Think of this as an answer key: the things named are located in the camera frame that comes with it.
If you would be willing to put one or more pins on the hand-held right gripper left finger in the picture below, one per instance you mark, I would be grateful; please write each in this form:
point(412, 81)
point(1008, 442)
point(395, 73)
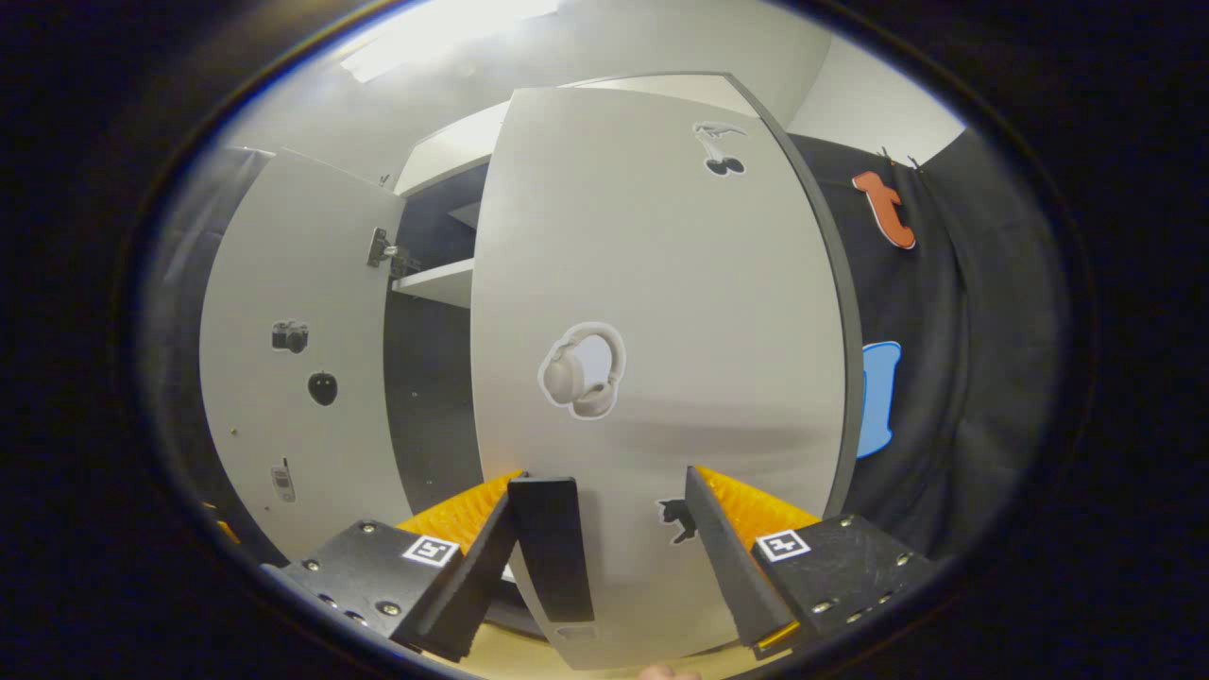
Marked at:
point(472, 576)

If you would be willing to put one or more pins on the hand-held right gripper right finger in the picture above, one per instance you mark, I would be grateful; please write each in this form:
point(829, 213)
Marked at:
point(727, 576)

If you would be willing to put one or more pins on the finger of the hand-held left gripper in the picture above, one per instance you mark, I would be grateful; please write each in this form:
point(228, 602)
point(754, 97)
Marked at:
point(227, 531)

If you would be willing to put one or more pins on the white cabinet door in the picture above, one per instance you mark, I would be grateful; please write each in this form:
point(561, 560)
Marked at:
point(661, 302)
point(283, 425)

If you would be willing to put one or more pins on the grey and white cabinet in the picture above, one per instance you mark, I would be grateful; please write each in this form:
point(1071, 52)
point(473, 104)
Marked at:
point(434, 378)

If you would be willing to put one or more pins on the metal door hinge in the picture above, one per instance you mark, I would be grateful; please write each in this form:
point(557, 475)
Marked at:
point(380, 247)

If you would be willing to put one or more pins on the black backdrop cloth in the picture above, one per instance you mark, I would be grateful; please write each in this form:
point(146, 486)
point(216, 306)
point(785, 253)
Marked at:
point(963, 378)

